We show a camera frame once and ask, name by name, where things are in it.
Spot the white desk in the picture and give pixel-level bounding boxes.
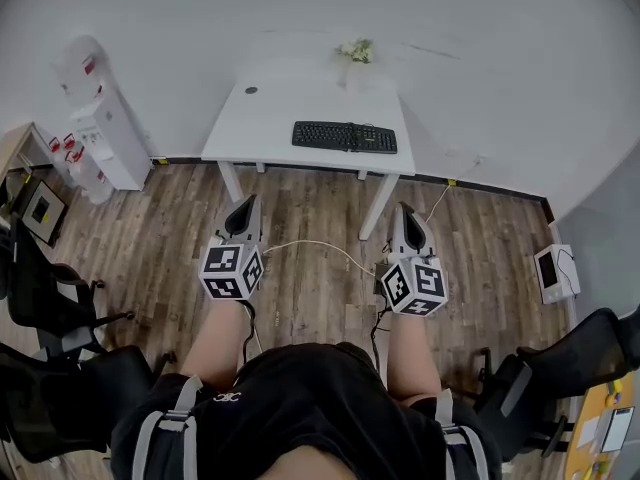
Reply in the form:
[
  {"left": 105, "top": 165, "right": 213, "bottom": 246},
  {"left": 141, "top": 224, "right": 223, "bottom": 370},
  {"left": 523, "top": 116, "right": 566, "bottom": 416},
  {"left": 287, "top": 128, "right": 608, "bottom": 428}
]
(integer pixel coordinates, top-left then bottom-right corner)
[{"left": 200, "top": 32, "right": 417, "bottom": 242}]

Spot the white paper sheet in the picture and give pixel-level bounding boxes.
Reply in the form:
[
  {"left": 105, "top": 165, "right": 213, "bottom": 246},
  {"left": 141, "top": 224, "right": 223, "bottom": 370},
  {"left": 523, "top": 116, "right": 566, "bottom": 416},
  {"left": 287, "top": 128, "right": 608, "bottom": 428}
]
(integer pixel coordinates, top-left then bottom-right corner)
[{"left": 578, "top": 414, "right": 602, "bottom": 445}]

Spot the person's right forearm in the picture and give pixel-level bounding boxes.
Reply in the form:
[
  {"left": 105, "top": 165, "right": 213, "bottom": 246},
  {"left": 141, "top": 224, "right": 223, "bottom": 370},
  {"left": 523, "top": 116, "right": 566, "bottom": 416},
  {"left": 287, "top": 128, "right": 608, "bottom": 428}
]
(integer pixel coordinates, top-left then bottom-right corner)
[{"left": 383, "top": 310, "right": 445, "bottom": 405}]

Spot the black mesh office chair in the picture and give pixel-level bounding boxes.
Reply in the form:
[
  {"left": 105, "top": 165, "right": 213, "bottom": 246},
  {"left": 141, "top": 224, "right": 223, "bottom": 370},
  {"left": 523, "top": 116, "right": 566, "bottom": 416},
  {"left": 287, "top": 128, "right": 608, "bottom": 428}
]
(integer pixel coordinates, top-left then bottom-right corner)
[
  {"left": 0, "top": 216, "right": 137, "bottom": 360},
  {"left": 0, "top": 341, "right": 157, "bottom": 465},
  {"left": 473, "top": 306, "right": 640, "bottom": 463}
]

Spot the white water dispenser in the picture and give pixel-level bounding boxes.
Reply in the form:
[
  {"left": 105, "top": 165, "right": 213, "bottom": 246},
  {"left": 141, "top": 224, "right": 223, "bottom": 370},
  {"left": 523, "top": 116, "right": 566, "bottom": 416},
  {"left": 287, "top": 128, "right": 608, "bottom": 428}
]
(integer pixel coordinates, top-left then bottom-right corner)
[{"left": 68, "top": 85, "right": 154, "bottom": 192}]

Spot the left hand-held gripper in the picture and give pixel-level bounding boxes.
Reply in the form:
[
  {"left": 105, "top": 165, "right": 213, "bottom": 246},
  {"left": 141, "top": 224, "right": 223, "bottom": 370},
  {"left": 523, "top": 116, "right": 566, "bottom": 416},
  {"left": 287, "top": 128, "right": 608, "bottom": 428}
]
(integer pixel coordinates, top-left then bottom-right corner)
[{"left": 198, "top": 194, "right": 266, "bottom": 302}]

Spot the person's upper chest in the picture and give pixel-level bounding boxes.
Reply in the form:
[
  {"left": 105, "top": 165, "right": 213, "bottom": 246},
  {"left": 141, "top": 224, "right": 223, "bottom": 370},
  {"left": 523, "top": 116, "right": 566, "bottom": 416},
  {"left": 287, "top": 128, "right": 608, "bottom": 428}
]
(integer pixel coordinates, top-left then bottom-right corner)
[{"left": 259, "top": 444, "right": 375, "bottom": 480}]

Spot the large clear water bottle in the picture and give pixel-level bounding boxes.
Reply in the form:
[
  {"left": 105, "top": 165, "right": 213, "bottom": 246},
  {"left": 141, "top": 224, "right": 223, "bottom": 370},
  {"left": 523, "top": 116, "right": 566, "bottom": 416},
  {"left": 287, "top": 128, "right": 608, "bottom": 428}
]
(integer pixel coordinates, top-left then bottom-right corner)
[{"left": 51, "top": 35, "right": 114, "bottom": 115}]

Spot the person's left forearm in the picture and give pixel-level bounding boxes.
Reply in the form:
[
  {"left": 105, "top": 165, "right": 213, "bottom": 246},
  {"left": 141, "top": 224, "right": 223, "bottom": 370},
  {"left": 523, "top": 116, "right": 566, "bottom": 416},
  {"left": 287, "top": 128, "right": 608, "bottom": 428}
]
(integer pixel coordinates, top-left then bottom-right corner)
[{"left": 179, "top": 295, "right": 257, "bottom": 390}]

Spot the white screen device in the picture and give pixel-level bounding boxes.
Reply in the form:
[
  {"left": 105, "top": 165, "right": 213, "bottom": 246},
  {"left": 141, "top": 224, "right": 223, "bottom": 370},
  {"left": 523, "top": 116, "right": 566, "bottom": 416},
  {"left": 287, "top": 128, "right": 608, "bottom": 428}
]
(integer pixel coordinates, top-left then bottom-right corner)
[{"left": 533, "top": 243, "right": 583, "bottom": 306}]

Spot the white tablet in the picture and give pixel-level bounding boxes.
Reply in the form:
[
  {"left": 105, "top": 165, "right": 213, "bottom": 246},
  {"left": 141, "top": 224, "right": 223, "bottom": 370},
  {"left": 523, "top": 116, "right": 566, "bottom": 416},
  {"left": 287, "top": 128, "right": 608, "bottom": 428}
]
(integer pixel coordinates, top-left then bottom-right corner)
[{"left": 599, "top": 406, "right": 636, "bottom": 454}]

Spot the black keyboard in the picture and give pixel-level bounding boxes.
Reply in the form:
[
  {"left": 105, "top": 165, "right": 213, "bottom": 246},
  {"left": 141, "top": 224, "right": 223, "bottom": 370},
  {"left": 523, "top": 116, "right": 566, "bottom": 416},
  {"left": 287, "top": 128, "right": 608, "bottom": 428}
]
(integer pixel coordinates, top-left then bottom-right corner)
[{"left": 291, "top": 120, "right": 399, "bottom": 156}]

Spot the light wooden cabinet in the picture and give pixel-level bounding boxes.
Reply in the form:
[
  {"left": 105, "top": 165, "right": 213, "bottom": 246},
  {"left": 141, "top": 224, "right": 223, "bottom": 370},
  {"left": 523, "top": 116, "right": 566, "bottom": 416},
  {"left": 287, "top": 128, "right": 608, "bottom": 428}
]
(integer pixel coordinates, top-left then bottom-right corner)
[{"left": 0, "top": 121, "right": 57, "bottom": 180}]

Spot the black framed marker board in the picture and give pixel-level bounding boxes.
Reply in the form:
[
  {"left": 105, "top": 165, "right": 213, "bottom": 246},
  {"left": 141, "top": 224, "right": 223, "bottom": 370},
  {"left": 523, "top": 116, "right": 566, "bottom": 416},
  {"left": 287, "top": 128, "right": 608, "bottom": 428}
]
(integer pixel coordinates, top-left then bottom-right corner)
[{"left": 16, "top": 177, "right": 71, "bottom": 247}]

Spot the water bottle with red handle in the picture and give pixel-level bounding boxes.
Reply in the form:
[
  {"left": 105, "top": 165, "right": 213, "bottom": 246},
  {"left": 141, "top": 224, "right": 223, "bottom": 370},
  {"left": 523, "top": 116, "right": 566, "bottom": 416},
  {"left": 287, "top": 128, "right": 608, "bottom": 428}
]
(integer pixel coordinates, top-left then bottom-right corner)
[{"left": 47, "top": 131, "right": 114, "bottom": 205}]

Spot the white wall cable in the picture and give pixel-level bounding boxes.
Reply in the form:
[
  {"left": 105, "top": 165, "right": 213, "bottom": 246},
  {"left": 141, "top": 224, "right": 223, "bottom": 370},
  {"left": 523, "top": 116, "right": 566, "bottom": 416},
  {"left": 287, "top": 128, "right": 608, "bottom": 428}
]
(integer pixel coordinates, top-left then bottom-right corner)
[{"left": 423, "top": 154, "right": 487, "bottom": 225}]

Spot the clear glass vase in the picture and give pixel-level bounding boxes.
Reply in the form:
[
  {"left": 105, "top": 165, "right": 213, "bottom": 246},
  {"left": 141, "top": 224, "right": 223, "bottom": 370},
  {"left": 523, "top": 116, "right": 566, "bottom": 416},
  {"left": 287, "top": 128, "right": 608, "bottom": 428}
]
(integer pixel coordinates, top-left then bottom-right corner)
[{"left": 338, "top": 60, "right": 372, "bottom": 93}]

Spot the long white cable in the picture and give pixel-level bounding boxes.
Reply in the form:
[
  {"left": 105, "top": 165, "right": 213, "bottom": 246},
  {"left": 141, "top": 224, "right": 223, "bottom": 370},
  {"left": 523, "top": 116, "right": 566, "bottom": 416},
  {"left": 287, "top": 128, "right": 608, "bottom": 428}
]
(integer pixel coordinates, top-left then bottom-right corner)
[{"left": 261, "top": 238, "right": 380, "bottom": 278}]

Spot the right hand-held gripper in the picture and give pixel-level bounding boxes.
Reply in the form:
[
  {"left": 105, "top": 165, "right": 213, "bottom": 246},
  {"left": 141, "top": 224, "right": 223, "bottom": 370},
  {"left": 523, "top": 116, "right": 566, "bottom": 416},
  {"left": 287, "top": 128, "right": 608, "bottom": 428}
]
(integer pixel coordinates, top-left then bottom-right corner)
[{"left": 374, "top": 201, "right": 448, "bottom": 317}]

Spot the person's black shirt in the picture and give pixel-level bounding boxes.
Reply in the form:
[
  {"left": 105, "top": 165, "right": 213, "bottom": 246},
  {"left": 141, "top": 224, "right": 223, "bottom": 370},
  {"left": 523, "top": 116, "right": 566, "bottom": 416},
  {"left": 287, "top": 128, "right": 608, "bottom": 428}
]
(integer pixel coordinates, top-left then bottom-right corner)
[{"left": 109, "top": 341, "right": 502, "bottom": 480}]

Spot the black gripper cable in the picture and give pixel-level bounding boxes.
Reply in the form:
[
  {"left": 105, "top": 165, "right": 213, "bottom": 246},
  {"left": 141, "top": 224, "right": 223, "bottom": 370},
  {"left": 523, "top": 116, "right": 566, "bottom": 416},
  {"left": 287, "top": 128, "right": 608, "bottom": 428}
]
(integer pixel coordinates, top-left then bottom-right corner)
[
  {"left": 368, "top": 303, "right": 395, "bottom": 385},
  {"left": 241, "top": 299, "right": 257, "bottom": 365}
]

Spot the round wooden table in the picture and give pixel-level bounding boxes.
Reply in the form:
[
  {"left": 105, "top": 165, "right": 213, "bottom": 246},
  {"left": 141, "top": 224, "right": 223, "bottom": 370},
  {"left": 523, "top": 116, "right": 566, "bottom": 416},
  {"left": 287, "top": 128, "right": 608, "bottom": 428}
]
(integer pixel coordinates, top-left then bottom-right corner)
[{"left": 563, "top": 371, "right": 640, "bottom": 480}]

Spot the white flower bouquet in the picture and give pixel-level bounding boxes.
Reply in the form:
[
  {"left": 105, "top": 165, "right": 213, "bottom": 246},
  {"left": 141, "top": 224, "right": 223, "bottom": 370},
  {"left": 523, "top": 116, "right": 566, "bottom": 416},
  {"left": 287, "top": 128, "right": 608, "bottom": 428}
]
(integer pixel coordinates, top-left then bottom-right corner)
[{"left": 334, "top": 37, "right": 375, "bottom": 65}]

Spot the grey harness strap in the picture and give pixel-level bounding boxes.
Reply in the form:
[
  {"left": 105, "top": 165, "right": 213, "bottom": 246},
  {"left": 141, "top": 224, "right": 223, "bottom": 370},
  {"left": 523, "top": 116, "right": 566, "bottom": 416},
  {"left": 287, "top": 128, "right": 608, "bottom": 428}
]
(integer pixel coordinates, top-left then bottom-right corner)
[
  {"left": 130, "top": 374, "right": 204, "bottom": 480},
  {"left": 432, "top": 387, "right": 490, "bottom": 480}
]

